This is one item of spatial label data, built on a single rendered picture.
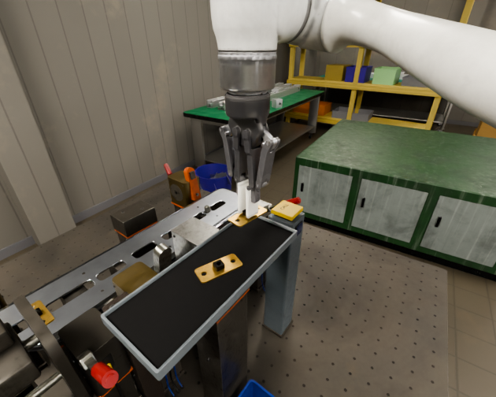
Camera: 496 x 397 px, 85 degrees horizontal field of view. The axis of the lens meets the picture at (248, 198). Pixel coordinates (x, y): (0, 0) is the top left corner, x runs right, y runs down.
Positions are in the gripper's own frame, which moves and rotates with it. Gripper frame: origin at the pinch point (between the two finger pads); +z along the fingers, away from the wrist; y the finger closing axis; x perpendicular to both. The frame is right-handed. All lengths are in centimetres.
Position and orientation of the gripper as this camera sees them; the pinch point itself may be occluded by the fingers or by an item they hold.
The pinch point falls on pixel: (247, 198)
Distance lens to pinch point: 54.5
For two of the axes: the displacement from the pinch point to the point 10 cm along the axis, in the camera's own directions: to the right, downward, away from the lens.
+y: -7.1, -3.5, 6.1
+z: 0.0, 8.7, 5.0
